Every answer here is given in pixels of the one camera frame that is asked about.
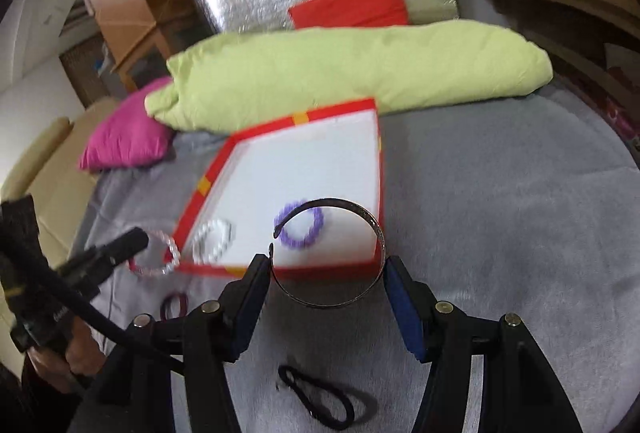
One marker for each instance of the red cardboard box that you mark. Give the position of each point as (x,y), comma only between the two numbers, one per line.
(300,163)

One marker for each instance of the light green pillow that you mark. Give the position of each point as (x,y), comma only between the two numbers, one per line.
(350,68)

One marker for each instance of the silver metal bangle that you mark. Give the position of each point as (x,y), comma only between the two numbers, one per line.
(380,233)

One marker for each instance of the person's left hand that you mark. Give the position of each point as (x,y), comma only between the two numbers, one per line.
(75,355)

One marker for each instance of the magenta pillow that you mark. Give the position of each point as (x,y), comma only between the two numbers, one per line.
(125,138)

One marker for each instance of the red cushion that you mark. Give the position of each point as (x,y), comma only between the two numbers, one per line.
(350,5)

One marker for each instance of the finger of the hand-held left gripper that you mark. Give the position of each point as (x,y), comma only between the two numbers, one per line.
(125,244)
(92,283)

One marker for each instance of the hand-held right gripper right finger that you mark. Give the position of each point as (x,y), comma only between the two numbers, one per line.
(405,308)

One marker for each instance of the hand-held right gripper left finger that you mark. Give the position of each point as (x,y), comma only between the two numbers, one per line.
(247,313)

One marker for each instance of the woven rattan panel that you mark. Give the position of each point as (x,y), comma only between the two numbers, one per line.
(82,70)

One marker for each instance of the beige sofa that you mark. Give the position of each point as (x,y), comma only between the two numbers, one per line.
(50,163)

